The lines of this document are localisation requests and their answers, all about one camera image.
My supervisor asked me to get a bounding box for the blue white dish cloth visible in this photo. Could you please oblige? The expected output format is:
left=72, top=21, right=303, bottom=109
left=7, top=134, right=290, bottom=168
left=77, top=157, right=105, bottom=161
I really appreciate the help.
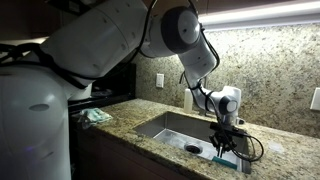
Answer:
left=78, top=108, right=112, bottom=129

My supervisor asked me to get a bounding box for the white wall outlet right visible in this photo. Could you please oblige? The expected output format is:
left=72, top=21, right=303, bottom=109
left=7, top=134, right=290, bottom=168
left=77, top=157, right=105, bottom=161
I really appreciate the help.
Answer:
left=310, top=87, right=320, bottom=110

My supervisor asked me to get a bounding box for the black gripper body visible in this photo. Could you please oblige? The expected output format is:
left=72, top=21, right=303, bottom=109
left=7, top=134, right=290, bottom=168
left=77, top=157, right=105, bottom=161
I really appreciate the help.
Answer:
left=209, top=122, right=244, bottom=147

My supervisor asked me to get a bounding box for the stainless steel sink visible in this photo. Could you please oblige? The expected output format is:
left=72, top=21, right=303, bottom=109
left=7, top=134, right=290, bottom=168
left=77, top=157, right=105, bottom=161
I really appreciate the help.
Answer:
left=135, top=111, right=251, bottom=174

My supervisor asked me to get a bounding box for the green scrub sponge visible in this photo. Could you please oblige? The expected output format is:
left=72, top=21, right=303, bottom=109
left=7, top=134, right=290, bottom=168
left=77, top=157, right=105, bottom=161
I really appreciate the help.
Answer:
left=212, top=156, right=237, bottom=170

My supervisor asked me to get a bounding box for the white soap bottle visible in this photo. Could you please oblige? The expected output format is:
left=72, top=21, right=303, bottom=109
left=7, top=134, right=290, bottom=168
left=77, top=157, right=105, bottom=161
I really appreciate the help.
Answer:
left=184, top=89, right=193, bottom=113

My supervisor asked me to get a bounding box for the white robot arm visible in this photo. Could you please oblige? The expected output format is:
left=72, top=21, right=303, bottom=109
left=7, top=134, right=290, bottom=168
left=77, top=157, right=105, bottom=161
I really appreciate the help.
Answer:
left=0, top=0, right=241, bottom=180

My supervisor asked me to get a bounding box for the under-cabinet light strip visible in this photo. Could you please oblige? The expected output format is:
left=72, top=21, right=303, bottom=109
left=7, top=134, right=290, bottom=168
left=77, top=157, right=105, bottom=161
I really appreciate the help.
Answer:
left=199, top=0, right=320, bottom=31

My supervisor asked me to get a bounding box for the white wall outlet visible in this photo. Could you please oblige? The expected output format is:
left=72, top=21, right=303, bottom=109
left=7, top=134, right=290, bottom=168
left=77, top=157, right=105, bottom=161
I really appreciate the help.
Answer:
left=310, top=87, right=320, bottom=110
left=156, top=73, right=164, bottom=88

